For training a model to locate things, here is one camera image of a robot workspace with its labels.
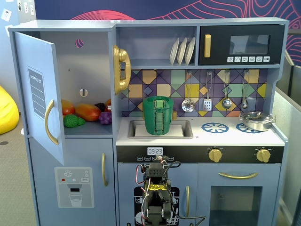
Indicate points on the orange toy fruit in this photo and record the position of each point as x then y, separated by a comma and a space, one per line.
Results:
108, 102

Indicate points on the yellow bean bag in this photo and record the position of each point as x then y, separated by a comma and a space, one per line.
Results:
7, 113

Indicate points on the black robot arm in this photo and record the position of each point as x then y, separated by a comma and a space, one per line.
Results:
155, 212

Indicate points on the red toy fruit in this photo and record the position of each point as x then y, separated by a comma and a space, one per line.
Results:
108, 109

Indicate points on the black toy microwave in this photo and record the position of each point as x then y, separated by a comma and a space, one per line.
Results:
217, 31

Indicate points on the metal serving spoon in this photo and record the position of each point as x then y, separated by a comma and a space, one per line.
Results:
244, 104

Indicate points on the blue oven door with window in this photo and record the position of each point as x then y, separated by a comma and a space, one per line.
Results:
204, 179

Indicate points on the green toy lettuce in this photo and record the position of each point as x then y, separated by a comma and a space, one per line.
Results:
70, 121

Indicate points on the gold stove knob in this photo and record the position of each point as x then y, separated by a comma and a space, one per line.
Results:
263, 155
215, 155

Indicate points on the white wall socket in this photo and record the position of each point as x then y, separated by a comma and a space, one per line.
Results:
6, 14
26, 7

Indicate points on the white toy plate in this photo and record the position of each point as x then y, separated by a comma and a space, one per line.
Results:
181, 52
174, 53
189, 51

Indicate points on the red orange toy mango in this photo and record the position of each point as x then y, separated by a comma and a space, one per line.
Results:
67, 107

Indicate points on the blue fridge door with list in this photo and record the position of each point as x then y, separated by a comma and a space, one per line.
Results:
23, 131

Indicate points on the metal slotted spatula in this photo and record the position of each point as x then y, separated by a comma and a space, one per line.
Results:
207, 105

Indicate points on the gold toy faucet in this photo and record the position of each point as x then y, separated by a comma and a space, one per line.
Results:
174, 115

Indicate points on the green plastic container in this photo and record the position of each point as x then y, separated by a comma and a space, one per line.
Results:
148, 122

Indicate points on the grey office partition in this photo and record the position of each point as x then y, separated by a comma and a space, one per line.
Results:
289, 141

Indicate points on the small gripper camera board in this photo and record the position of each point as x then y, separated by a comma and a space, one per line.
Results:
160, 158

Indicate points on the metal ladle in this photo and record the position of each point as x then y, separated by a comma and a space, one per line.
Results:
227, 103

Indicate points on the grey toy sink basin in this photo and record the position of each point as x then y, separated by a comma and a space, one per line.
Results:
188, 130

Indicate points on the orange toy papaya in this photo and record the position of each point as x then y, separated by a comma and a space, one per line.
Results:
88, 112

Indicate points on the round floor socket cover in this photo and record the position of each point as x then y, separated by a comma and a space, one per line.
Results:
3, 142

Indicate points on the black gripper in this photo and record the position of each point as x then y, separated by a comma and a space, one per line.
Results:
157, 171

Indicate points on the metal skimmer spoon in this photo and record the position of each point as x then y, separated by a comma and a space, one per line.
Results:
188, 106

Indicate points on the blue toy kitchen body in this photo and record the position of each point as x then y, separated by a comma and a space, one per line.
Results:
70, 25

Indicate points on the blue freezer door with dispenser print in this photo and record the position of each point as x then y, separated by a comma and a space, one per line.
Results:
42, 188

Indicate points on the steel toy pot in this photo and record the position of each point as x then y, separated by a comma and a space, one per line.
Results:
256, 126

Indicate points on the gold toy telephone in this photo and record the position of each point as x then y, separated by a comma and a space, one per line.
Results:
122, 55

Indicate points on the digital clock display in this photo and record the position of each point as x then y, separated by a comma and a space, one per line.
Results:
155, 151

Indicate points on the purple toy grapes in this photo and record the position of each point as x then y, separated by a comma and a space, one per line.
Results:
105, 118

